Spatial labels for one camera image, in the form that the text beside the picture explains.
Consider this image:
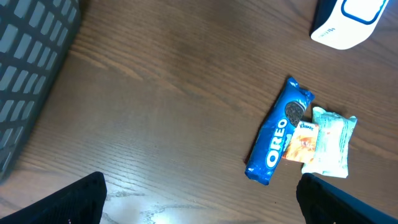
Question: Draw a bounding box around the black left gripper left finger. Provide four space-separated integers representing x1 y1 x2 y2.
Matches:
1 172 107 224

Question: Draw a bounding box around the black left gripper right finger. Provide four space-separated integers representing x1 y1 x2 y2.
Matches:
296 173 397 224

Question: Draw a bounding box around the green wet wipes pack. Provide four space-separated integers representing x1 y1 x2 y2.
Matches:
301 106 358 179

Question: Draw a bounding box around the blue Oreo cookie pack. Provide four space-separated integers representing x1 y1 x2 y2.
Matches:
245 77 315 185

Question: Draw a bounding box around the white barcode scanner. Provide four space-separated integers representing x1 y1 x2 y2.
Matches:
310 0 388 50

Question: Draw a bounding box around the grey plastic basket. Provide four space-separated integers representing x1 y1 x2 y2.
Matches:
1 0 81 182

